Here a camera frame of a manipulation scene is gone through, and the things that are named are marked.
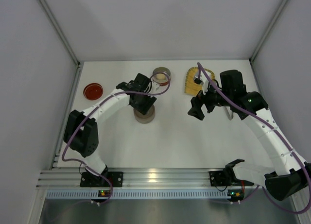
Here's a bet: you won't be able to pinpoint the brown round lid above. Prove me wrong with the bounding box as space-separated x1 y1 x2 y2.
133 105 156 116

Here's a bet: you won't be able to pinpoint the tan steel lunch bowl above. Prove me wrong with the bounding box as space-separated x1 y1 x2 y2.
134 114 155 124

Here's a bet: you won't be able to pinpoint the steel food tongs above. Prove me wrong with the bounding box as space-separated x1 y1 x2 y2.
224 107 234 121

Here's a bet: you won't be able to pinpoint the white round bun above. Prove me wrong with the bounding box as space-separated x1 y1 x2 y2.
155 73 166 81

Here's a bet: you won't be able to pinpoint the red round lid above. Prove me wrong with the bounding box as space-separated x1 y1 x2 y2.
83 83 104 101

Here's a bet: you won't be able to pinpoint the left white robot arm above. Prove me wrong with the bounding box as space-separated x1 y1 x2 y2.
63 73 158 187

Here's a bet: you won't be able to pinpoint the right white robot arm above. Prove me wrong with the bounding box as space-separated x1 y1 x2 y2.
188 69 311 201

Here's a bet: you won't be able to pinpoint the red steel lunch bowl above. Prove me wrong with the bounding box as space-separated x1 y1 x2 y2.
152 67 171 86

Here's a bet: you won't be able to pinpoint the bamboo woven tray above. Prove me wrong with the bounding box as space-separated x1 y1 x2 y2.
184 67 202 97

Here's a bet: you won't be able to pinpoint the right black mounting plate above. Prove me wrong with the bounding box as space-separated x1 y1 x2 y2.
209 170 230 187

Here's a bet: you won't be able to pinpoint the black mounting plate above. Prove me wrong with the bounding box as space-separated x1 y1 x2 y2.
80 172 123 188
209 170 230 187

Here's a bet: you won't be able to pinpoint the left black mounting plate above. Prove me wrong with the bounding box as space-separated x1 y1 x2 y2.
80 172 123 188

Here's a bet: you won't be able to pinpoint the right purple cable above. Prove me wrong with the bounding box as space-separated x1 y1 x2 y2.
197 62 311 214

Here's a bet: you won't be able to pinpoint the purple cable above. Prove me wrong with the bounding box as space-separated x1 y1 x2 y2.
197 62 311 214
62 72 171 205

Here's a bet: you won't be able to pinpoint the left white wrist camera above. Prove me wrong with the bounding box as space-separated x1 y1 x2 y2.
149 81 160 94

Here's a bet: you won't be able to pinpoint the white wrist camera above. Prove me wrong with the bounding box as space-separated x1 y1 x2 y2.
149 81 160 94
193 72 209 95

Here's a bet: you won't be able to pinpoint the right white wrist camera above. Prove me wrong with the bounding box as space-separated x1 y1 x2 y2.
193 72 209 95

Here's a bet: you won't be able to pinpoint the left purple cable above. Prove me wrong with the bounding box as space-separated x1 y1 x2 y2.
62 72 171 205

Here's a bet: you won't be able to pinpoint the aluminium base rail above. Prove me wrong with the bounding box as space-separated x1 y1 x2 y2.
36 167 301 188

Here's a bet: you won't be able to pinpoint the grey slotted cable duct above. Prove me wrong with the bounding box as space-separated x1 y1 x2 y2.
46 189 230 200

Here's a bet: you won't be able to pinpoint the right aluminium frame post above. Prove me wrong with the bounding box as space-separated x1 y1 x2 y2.
249 0 290 70

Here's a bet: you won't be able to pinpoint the aluminium frame post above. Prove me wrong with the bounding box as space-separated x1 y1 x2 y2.
249 0 290 70
31 0 82 93

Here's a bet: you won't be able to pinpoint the left aluminium frame post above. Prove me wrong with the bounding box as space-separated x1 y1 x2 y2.
31 0 82 93

